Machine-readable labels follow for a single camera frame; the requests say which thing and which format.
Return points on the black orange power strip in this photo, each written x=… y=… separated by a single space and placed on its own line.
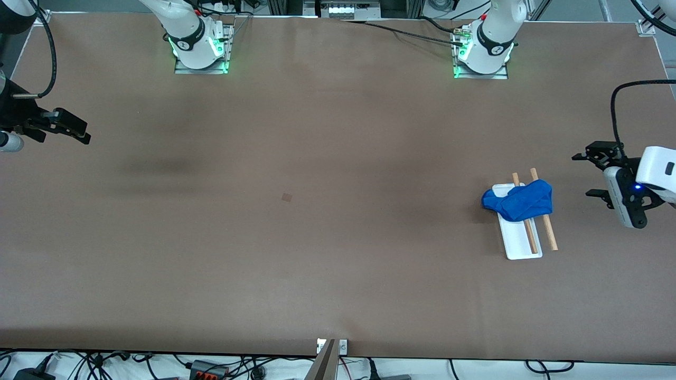
x=208 y=370

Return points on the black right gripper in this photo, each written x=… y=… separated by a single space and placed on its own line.
x=15 y=112

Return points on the small metal bracket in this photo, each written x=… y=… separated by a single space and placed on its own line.
x=343 y=347

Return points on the blue microfibre towel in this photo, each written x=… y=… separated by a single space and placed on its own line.
x=523 y=203

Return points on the aluminium frame corner profile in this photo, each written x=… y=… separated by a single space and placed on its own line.
x=644 y=27
x=43 y=18

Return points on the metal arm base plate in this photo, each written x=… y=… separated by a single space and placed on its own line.
x=499 y=75
x=211 y=70

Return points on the black power adapter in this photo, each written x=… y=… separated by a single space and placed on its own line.
x=34 y=374

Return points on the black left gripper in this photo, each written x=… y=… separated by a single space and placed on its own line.
x=608 y=153

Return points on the wooden rack rod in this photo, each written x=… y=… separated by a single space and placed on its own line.
x=531 y=235
x=550 y=232

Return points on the white power strip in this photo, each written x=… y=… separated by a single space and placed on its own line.
x=343 y=10

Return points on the white towel rack base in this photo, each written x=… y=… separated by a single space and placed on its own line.
x=517 y=240

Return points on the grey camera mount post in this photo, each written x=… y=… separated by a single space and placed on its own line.
x=325 y=367

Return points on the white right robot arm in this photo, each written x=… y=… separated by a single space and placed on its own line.
x=190 y=31

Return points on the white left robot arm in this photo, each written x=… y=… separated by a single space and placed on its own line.
x=494 y=37

